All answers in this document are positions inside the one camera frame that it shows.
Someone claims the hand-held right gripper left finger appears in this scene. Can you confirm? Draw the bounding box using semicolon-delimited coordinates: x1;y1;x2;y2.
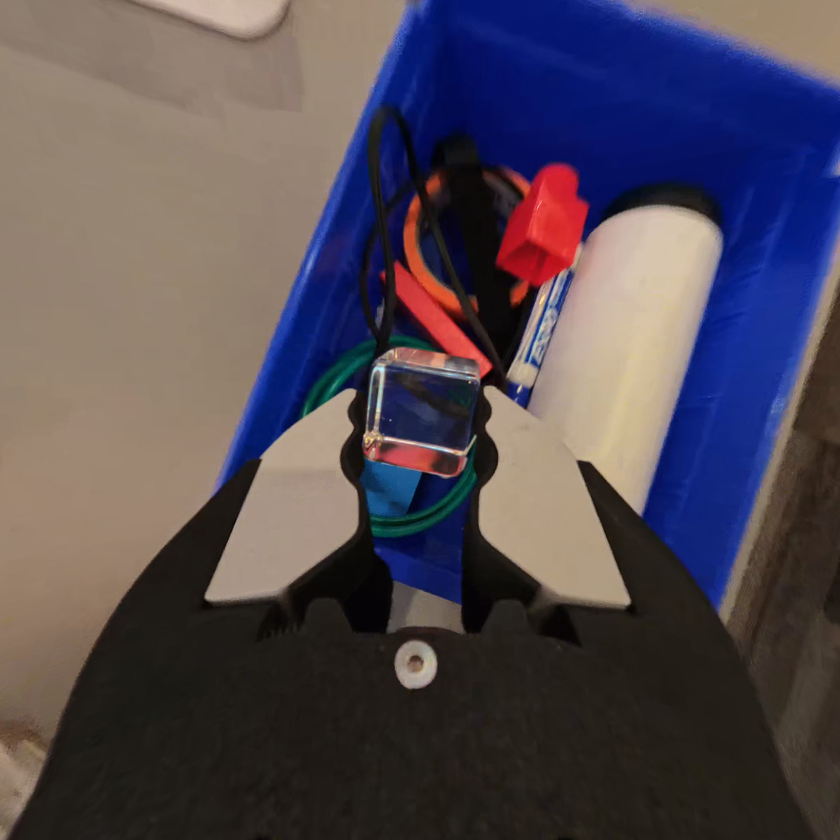
203;387;376;624

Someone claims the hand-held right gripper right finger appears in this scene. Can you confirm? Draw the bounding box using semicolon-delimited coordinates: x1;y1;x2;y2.
467;386;634;634

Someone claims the clear acrylic cube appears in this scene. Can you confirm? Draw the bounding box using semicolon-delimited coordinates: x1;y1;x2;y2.
362;349;483;479

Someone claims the black strap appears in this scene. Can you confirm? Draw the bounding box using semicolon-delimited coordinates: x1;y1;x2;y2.
430;134;519;358

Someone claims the blue plastic bin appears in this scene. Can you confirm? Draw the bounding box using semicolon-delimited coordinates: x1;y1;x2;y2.
217;0;840;611

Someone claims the blue flat plastic piece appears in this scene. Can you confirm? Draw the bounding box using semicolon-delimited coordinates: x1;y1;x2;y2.
364;456;424;519

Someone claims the blue whiteboard marker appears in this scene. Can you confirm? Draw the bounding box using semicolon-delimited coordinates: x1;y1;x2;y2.
505;246;585;408

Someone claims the white cylinder roll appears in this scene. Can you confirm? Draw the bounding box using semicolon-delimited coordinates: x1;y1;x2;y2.
525;184;726;519

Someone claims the red flat stick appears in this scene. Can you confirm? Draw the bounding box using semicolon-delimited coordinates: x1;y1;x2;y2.
381;261;493;378

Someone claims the red plastic cap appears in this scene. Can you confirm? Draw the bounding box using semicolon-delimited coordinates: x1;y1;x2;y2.
495;164;589;287

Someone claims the white flat device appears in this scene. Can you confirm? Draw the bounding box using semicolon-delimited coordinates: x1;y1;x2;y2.
125;0;293;40

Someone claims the green cable loop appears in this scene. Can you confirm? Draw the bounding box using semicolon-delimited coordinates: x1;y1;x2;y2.
302;336;478;540

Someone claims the orange ring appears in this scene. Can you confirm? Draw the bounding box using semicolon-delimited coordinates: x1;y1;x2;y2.
403;167;532;319

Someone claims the thin black cable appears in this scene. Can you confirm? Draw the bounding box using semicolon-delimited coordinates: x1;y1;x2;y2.
360;105;509;388

